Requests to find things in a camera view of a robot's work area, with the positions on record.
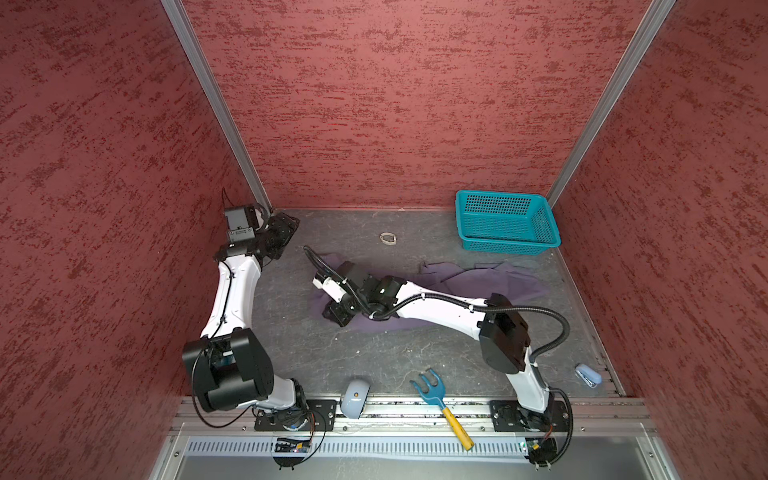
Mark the blue toy rake yellow handle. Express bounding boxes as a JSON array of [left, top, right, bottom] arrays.
[[409, 368, 475, 451]]

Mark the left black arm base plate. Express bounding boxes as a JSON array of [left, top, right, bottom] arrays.
[[254, 399, 338, 433]]

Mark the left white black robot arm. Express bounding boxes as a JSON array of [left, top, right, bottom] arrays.
[[182, 208, 311, 429]]

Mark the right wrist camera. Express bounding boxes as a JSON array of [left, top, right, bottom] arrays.
[[312, 272, 347, 302]]

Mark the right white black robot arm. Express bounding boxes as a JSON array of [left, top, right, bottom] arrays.
[[313, 262, 570, 430]]

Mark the slotted white cable duct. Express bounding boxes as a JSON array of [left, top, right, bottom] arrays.
[[184, 436, 528, 462]]

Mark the beige rubber band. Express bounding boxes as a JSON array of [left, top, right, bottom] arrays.
[[379, 232, 397, 246]]

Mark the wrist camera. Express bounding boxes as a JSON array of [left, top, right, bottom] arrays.
[[224, 205, 264, 244], [312, 272, 347, 302]]

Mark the light blue stapler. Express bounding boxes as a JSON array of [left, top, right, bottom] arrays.
[[574, 364, 603, 389]]

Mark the aluminium front rail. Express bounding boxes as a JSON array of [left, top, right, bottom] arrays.
[[170, 394, 658, 437]]

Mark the teal plastic basket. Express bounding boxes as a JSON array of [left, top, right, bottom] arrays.
[[455, 190, 561, 256]]

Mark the right black corrugated cable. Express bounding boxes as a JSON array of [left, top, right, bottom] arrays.
[[302, 245, 574, 466]]

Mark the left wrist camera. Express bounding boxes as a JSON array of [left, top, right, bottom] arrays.
[[224, 205, 264, 244]]

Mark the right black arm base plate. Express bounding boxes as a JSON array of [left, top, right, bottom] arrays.
[[489, 398, 571, 433]]

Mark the grey computer mouse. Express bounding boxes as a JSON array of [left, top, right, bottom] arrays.
[[340, 378, 371, 420]]

